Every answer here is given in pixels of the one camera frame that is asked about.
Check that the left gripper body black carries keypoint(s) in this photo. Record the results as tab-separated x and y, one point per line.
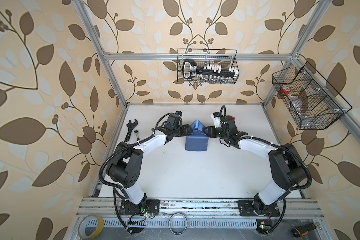
178	131

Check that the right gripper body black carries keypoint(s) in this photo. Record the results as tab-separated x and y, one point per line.
221	134

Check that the light blue wrapping paper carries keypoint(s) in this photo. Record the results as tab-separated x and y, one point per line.
197	140

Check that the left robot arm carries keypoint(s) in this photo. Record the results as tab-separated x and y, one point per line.
122	169

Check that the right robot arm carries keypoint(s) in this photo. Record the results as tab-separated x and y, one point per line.
288	170

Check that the black adjustable wrench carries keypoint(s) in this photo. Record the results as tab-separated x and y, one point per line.
130	126

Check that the black socket set tool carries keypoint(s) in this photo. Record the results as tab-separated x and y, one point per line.
191	70

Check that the red white object in basket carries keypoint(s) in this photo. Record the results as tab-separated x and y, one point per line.
285	90

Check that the orange black screwdriver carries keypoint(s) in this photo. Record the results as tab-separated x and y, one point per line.
304	230

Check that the yellow tape roll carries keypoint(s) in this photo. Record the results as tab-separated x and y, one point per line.
90	227

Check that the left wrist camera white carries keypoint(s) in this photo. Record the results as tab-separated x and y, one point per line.
178	114

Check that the back wire basket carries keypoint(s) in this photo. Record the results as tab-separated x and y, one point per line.
223	57

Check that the wire basket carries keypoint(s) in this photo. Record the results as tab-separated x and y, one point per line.
223	57
314	103

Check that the right wire basket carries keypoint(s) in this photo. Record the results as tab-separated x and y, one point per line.
314	103

